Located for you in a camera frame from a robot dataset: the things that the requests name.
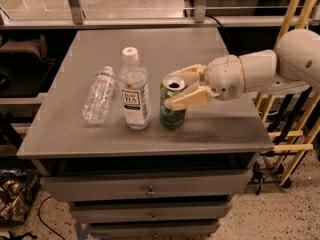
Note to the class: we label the green soda can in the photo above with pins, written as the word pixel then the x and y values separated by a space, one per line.
pixel 170 86

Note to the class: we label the clear plastic water bottle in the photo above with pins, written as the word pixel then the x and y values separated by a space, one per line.
pixel 98 102

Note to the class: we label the bottom grey drawer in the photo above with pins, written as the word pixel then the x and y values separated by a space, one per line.
pixel 154 230

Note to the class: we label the snack bags pile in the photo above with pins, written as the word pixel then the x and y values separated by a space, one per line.
pixel 18 190

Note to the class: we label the middle grey drawer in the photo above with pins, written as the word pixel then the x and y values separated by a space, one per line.
pixel 151 212

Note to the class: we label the top grey drawer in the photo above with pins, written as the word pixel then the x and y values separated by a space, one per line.
pixel 146 186

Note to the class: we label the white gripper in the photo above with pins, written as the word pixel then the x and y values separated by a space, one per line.
pixel 224 76

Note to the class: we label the grey drawer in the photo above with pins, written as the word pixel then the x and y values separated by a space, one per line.
pixel 154 230
pixel 146 186
pixel 151 212

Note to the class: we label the blue label tea bottle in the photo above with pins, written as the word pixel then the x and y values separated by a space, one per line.
pixel 134 90

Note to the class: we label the metal railing frame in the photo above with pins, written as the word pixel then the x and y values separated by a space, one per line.
pixel 54 14

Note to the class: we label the yellow wooden rack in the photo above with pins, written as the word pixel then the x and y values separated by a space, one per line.
pixel 285 140

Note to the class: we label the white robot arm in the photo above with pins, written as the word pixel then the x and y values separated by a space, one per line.
pixel 292 67

